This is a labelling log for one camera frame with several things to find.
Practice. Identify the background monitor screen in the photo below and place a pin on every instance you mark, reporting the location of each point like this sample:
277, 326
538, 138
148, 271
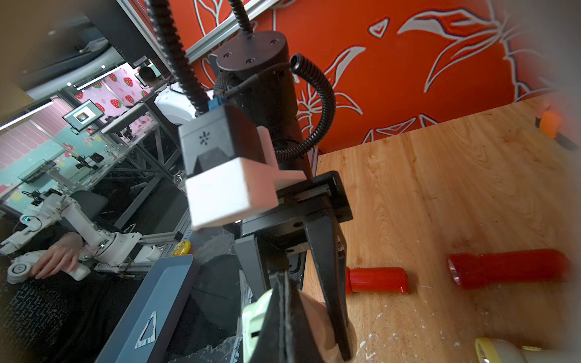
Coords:
83, 116

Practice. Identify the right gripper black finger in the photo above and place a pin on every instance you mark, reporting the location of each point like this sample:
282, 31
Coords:
286, 335

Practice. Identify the cream flashlight back row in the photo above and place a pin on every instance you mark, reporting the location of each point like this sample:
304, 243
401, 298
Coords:
501, 351

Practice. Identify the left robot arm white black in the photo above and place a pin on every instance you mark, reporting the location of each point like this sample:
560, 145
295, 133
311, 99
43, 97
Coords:
286, 93

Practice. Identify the red flashlight back row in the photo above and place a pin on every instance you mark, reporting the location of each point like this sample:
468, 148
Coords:
473, 272

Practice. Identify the grey blue tray edge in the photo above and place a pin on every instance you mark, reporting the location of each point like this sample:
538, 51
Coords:
147, 326

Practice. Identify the red flashlight row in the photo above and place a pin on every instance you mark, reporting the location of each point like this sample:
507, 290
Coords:
376, 280
473, 272

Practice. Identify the operator hand in background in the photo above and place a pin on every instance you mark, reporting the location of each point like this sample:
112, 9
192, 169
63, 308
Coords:
62, 256

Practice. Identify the red flashlight front row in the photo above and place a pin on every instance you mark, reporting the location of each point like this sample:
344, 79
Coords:
376, 280

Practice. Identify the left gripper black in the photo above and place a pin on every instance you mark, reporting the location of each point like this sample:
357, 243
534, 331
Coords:
263, 241

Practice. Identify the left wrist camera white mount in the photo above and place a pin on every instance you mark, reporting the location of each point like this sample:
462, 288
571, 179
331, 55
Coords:
231, 169

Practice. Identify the orange tool case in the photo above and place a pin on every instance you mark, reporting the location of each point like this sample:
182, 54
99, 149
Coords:
558, 125

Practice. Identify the green flashlight front row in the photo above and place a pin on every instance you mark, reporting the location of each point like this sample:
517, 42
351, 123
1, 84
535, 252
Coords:
254, 315

